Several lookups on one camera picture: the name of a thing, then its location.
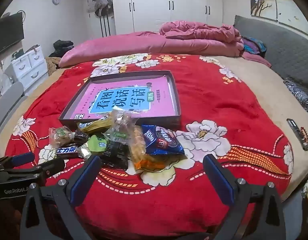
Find grey padded headboard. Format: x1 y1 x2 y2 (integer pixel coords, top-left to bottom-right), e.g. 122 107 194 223
233 15 308 98

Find blue cookie packet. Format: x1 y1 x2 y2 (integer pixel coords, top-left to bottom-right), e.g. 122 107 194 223
141 124 186 157

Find dark brown small packet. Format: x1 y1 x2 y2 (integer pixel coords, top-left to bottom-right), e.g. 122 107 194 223
73 129 89 145

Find grey shallow cardboard box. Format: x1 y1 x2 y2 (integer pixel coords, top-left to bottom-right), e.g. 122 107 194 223
58 70 181 130

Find brown chocolate bar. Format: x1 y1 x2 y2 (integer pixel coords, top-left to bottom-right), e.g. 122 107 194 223
55 144 81 158

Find orange-edged clear bread packet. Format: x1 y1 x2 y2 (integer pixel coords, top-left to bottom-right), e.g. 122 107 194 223
129 125 167 172

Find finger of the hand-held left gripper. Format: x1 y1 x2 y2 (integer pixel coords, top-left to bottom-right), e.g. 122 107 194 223
1 157 65 184
0 152 35 172

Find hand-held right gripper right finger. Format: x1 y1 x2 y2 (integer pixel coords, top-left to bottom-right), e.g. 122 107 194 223
203 154 287 240

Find black clothes heap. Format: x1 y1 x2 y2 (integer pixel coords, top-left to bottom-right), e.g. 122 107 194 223
49 40 74 57

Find black television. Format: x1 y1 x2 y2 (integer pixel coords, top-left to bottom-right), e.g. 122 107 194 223
0 12 25 58

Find light green snack packet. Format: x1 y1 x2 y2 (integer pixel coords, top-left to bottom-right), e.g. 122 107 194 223
80 134 108 160

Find red floral blanket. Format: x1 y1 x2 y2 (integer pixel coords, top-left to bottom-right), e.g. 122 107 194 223
5 52 295 235

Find black snack packet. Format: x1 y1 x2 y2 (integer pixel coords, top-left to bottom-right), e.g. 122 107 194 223
100 140 131 170

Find brown bead bracelet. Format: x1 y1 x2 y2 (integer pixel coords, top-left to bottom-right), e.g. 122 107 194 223
300 127 308 151

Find yellow snack packet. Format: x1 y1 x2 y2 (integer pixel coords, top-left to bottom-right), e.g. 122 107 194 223
78 116 114 133

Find colourful clothes heap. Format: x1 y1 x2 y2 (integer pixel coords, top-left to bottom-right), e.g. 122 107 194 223
242 36 267 58

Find hanging bags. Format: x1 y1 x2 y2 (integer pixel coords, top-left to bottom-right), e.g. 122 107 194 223
93 0 114 37

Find white wardrobe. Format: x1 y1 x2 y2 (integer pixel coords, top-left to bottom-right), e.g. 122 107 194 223
111 0 223 35

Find pink crumpled quilt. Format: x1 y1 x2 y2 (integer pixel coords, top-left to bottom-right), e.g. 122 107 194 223
159 20 245 57

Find white drawer chest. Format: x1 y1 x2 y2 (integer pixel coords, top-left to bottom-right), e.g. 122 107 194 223
11 45 49 90

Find pink folded quilt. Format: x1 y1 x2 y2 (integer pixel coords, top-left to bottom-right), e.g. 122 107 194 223
59 31 245 68

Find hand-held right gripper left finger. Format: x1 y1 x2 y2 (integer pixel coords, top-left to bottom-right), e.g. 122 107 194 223
20 155 102 240

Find clear round pastry packet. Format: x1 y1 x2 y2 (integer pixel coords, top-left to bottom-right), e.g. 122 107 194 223
104 107 142 145

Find grey patterned cloth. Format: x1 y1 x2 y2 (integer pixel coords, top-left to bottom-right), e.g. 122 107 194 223
283 79 308 117

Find brown knit fabric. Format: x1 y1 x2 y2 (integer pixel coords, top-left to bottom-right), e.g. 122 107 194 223
45 57 62 77

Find clear square pastry packet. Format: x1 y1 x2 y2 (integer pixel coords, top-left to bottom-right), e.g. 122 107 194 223
49 126 75 148

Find pink book with blue panel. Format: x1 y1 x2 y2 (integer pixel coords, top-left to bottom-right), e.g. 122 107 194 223
69 76 176 119

